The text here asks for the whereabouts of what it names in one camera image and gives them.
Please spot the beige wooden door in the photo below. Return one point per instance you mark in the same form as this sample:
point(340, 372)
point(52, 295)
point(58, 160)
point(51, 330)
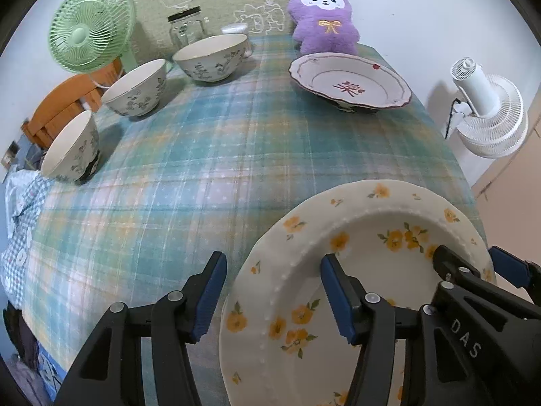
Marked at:
point(507, 186)

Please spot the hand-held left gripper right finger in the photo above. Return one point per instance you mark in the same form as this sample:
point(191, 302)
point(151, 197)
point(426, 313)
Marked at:
point(334, 298)

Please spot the green desk fan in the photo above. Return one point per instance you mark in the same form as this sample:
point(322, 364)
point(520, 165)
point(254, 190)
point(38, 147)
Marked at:
point(91, 25)

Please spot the plaid tablecloth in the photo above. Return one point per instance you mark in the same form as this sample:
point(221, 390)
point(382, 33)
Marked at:
point(211, 156)

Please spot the white plate with red rim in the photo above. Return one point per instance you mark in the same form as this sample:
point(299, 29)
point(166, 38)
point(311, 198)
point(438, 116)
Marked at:
point(351, 76)

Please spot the purple plush toy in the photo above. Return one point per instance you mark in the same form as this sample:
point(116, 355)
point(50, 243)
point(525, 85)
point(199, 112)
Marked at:
point(325, 25)

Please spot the glass jar with black lid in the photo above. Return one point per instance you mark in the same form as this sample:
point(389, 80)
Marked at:
point(186, 29)

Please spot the blue printed sheet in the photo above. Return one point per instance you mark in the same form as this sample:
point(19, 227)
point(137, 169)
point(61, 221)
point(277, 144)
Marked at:
point(46, 368)

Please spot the blue gingham bear-print cloth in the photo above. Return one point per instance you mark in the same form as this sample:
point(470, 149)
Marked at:
point(21, 228)

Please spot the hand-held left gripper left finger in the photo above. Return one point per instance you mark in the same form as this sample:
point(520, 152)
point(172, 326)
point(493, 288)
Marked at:
point(209, 298)

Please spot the cream plate with yellow flowers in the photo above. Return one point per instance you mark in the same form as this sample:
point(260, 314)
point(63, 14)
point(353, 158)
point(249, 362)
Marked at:
point(380, 228)

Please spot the dark cloth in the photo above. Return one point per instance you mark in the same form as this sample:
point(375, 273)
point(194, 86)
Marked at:
point(21, 334)

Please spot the small floral ceramic bowl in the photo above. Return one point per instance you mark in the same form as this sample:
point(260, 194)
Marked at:
point(72, 143)

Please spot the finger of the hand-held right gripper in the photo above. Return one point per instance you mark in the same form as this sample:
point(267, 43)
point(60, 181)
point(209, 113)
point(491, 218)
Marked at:
point(458, 270)
point(509, 267)

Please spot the white standing fan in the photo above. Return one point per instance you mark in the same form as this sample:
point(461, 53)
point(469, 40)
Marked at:
point(494, 114)

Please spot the cotton swab container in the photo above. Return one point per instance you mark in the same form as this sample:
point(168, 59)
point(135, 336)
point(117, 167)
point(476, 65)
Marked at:
point(234, 28)

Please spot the medium floral ceramic bowl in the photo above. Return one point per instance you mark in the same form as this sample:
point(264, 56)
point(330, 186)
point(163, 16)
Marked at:
point(135, 89)

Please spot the large floral ceramic bowl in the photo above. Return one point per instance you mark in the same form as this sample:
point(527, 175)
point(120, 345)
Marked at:
point(211, 53)

